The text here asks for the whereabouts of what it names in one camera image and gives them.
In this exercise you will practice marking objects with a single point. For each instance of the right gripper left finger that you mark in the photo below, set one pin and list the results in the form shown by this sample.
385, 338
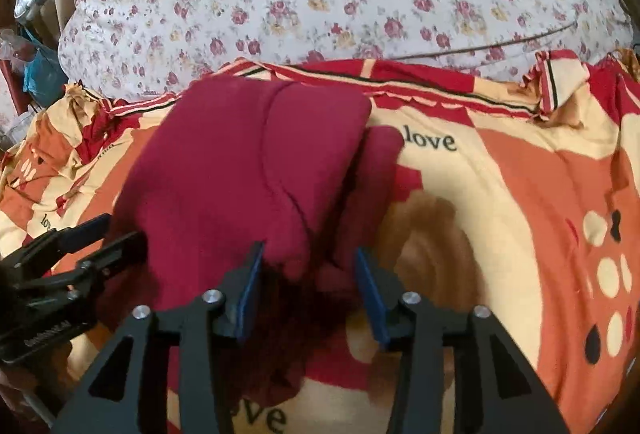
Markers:
191, 348

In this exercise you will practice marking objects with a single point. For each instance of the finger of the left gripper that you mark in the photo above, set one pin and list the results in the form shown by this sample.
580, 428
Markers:
106, 262
35, 260

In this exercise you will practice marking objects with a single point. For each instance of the maroon fleece garment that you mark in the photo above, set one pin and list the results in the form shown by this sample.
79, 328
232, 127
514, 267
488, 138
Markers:
239, 161

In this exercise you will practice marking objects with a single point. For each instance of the teal plastic bag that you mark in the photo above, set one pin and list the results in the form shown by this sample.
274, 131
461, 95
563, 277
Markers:
44, 79

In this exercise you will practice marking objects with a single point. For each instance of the red orange patterned blanket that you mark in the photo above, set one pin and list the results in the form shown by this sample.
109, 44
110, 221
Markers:
523, 197

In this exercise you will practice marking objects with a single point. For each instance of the red wooden furniture frame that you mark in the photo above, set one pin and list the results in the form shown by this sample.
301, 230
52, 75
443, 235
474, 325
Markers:
19, 97

